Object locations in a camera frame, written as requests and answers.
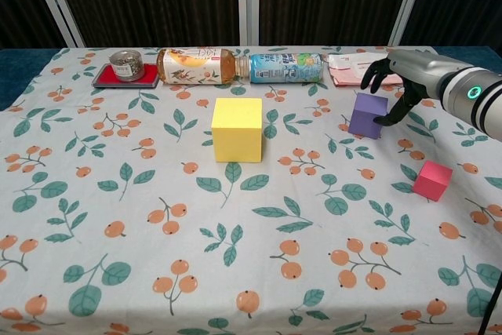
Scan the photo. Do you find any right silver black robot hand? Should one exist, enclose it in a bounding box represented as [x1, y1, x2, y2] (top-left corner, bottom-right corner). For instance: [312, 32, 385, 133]
[360, 49, 446, 127]

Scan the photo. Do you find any purple cube block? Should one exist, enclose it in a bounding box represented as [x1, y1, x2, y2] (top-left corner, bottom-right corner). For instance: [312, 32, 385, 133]
[347, 93, 389, 140]

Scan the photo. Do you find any small pink foam cube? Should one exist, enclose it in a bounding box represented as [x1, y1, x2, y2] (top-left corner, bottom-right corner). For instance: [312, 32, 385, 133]
[412, 160, 453, 202]

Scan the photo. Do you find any large yellow foam cube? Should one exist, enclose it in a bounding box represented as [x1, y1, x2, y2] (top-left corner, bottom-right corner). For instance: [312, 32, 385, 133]
[210, 97, 264, 163]

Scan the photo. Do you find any pink wet wipes pack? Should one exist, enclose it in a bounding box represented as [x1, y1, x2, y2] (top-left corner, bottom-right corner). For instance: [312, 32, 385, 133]
[327, 51, 405, 88]

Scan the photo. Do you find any blue label drink bottle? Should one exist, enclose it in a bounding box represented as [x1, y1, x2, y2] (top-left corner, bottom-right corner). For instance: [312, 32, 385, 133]
[247, 52, 326, 85]

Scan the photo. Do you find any amber tea plastic bottle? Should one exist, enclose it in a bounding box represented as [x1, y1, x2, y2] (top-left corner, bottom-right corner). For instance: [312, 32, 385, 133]
[155, 47, 252, 86]

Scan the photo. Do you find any floral print tablecloth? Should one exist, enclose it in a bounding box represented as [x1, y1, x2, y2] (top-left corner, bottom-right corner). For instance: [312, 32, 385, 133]
[0, 46, 502, 335]

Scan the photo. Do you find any small round metal tin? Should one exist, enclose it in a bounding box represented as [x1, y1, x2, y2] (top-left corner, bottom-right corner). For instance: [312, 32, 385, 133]
[108, 49, 144, 82]

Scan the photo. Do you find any red ink pad tray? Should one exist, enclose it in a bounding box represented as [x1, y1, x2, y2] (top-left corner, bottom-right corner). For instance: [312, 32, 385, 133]
[91, 62, 161, 89]

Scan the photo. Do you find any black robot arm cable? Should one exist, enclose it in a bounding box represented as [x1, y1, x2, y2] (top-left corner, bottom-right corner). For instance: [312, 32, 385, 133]
[478, 279, 502, 335]

